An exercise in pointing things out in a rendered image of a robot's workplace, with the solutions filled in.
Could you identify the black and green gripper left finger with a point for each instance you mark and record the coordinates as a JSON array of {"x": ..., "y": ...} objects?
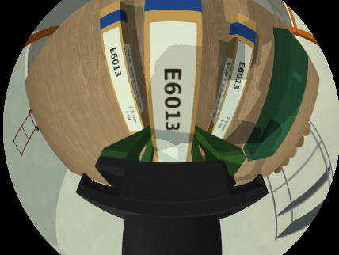
[{"x": 131, "y": 147}]

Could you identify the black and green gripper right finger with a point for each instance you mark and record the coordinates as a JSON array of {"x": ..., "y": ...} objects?
[{"x": 215, "y": 149}]

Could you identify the dark green low platform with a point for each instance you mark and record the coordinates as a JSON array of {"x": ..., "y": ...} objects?
[{"x": 284, "y": 98}]

